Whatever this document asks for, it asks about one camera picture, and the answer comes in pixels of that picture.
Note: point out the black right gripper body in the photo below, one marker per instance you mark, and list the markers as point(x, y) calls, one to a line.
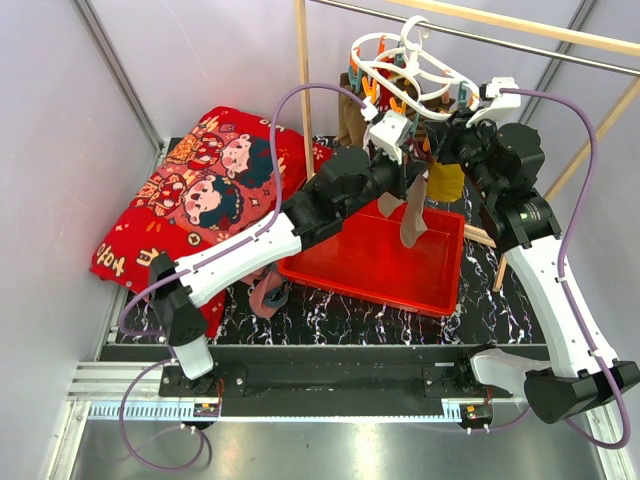
point(473, 142)

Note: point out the red christmas sock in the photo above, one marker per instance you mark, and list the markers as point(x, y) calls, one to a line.
point(387, 100)

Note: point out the pink and teal garment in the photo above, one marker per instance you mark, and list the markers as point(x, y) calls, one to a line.
point(270, 291)

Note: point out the brown hanging sock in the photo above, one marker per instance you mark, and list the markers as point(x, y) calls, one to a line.
point(441, 105)

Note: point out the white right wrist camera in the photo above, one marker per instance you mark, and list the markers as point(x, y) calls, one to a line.
point(502, 97)

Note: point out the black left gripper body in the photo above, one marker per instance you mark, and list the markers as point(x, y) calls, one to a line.
point(388, 176)

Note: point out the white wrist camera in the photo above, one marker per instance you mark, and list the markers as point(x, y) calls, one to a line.
point(386, 132)
point(502, 97)

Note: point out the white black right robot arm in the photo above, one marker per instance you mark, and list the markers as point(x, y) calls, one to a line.
point(583, 371)

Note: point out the maroon striped cuff sock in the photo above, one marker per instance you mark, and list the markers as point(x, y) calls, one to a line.
point(388, 203)

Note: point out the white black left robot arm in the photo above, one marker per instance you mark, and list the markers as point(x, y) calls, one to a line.
point(344, 184)

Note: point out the taupe ribbed sock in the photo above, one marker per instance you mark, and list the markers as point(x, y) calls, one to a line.
point(413, 224)

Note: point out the red plastic bin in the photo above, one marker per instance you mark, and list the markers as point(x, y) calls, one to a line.
point(368, 261)

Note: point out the tan sock brown cuff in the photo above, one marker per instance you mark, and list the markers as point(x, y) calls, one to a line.
point(351, 124)

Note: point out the mustard yellow hanging sock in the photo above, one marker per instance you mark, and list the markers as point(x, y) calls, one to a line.
point(445, 182)

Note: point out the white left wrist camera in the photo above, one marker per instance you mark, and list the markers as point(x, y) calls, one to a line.
point(386, 132)

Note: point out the red cartoon bear pillow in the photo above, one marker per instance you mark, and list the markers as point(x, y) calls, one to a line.
point(217, 181)

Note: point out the wooden rack frame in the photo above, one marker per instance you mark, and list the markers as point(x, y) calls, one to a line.
point(561, 54)

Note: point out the white round clip hanger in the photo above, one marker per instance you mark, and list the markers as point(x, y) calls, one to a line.
point(408, 60)

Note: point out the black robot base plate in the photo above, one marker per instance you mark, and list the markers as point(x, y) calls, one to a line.
point(243, 371)

